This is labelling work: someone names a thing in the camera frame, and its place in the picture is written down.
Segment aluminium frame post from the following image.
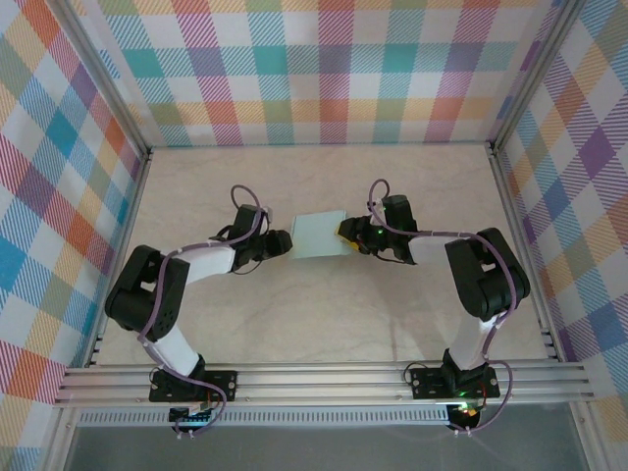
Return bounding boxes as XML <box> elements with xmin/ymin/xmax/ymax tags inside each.
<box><xmin>488</xmin><ymin>0</ymin><xmax>588</xmax><ymax>156</ymax></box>
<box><xmin>46</xmin><ymin>0</ymin><xmax>153</xmax><ymax>161</ymax></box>

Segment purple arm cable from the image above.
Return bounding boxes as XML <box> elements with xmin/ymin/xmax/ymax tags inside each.
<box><xmin>138</xmin><ymin>183</ymin><xmax>271</xmax><ymax>439</ymax></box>
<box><xmin>366</xmin><ymin>179</ymin><xmax>520</xmax><ymax>438</ymax></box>

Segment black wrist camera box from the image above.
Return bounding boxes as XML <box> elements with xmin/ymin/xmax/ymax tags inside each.
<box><xmin>338</xmin><ymin>217</ymin><xmax>368</xmax><ymax>242</ymax></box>
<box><xmin>264</xmin><ymin>229</ymin><xmax>294</xmax><ymax>259</ymax></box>

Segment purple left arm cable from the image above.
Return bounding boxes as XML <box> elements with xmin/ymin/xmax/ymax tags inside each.
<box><xmin>138</xmin><ymin>183</ymin><xmax>271</xmax><ymax>439</ymax></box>

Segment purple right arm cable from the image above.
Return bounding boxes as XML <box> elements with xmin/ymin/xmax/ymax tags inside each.
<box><xmin>366</xmin><ymin>179</ymin><xmax>520</xmax><ymax>438</ymax></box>

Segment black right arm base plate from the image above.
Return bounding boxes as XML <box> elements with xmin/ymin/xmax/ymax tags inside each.
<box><xmin>409</xmin><ymin>365</ymin><xmax>501</xmax><ymax>399</ymax></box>

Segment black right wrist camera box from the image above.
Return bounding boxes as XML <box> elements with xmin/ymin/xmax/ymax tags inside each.
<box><xmin>338</xmin><ymin>217</ymin><xmax>368</xmax><ymax>242</ymax></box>

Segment light teal paper box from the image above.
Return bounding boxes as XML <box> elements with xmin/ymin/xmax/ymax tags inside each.
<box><xmin>288</xmin><ymin>209</ymin><xmax>350</xmax><ymax>260</ymax></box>

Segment aluminium table side rail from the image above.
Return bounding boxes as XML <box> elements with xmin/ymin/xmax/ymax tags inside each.
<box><xmin>82</xmin><ymin>149</ymin><xmax>154</xmax><ymax>368</ymax></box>
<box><xmin>488</xmin><ymin>144</ymin><xmax>563</xmax><ymax>363</ymax></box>

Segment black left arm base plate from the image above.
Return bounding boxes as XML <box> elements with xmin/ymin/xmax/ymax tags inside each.
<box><xmin>148</xmin><ymin>370</ymin><xmax>238</xmax><ymax>404</ymax></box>

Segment aluminium mounting rail beam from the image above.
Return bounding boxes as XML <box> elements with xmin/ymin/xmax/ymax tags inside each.
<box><xmin>52</xmin><ymin>361</ymin><xmax>596</xmax><ymax>407</ymax></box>

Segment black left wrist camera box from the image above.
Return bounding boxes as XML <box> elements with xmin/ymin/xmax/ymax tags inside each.
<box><xmin>264</xmin><ymin>229</ymin><xmax>294</xmax><ymax>259</ymax></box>

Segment slotted grey cable duct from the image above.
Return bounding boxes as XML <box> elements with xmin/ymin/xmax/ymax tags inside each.
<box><xmin>78</xmin><ymin>405</ymin><xmax>450</xmax><ymax>427</ymax></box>

